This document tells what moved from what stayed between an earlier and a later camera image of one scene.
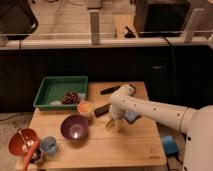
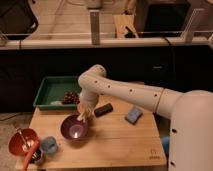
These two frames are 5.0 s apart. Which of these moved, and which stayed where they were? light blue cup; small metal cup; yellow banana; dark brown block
Moved: yellow banana
Stayed: small metal cup; light blue cup; dark brown block
